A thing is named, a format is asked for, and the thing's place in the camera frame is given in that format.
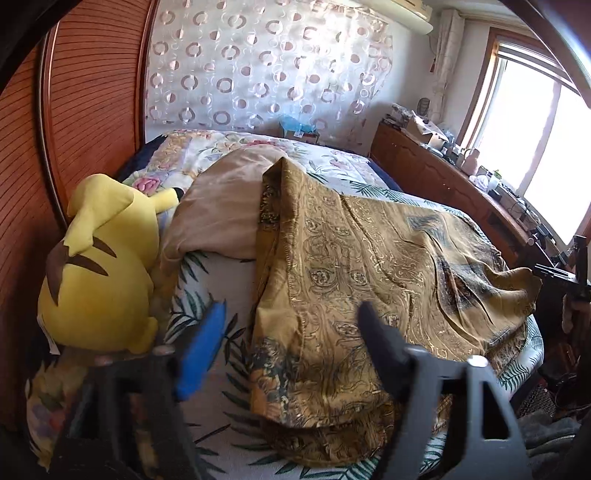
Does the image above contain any wooden sideboard cabinet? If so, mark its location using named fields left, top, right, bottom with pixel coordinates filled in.
left=370, top=122, right=551, bottom=267

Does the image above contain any yellow Pikachu plush toy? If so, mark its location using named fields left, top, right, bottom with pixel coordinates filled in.
left=37, top=174, right=183, bottom=355

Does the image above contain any golden patterned cloth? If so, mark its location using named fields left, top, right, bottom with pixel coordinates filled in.
left=249, top=159, right=541, bottom=468

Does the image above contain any dark blue blanket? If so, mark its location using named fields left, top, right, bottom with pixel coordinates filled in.
left=368, top=160, right=402, bottom=192

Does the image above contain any palm leaf print blanket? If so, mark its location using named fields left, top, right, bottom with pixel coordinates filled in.
left=165, top=174, right=544, bottom=479

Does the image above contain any blue tissue box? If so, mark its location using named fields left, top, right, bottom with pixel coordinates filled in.
left=280, top=116, right=320, bottom=145

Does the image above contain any red wooden wardrobe door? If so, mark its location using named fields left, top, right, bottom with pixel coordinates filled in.
left=1, top=0, right=157, bottom=436

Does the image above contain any white air conditioner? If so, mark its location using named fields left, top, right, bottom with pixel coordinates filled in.
left=362, top=0, right=433, bottom=35

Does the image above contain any bright window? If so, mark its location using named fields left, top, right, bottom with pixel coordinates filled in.
left=462, top=28, right=590, bottom=246

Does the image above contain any circle patterned sheer curtain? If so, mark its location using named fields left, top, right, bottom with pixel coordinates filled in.
left=146, top=1, right=393, bottom=150

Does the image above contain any cardboard box on cabinet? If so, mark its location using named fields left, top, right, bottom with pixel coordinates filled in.
left=406, top=113, right=448, bottom=150

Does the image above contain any beige pillow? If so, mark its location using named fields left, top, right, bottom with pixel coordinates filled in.
left=159, top=144, right=287, bottom=275

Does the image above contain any floral bedspread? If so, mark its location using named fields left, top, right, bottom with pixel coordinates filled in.
left=119, top=130, right=388, bottom=195

